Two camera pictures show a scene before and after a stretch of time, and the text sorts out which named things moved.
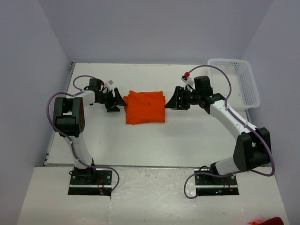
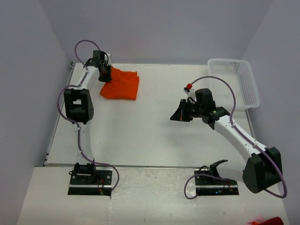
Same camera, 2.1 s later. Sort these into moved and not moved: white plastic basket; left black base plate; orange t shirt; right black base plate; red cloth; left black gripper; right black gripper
Moved: left black gripper; right black gripper; orange t shirt
Not moved: left black base plate; right black base plate; white plastic basket; red cloth
